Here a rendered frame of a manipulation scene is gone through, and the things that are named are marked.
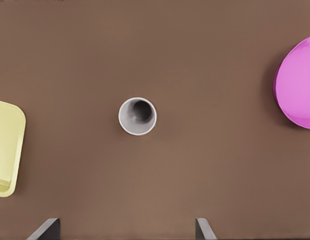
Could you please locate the yellow plastic tray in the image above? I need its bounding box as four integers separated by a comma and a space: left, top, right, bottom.
0, 99, 27, 198

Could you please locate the pink plastic plate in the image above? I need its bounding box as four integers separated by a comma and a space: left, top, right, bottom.
272, 34, 310, 130

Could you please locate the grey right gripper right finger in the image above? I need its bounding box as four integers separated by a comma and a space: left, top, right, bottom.
195, 217, 218, 240

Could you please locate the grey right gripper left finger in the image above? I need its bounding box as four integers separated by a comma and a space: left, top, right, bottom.
26, 217, 61, 240

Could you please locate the white IKEA cup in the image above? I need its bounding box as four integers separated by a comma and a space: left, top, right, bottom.
118, 97, 158, 136

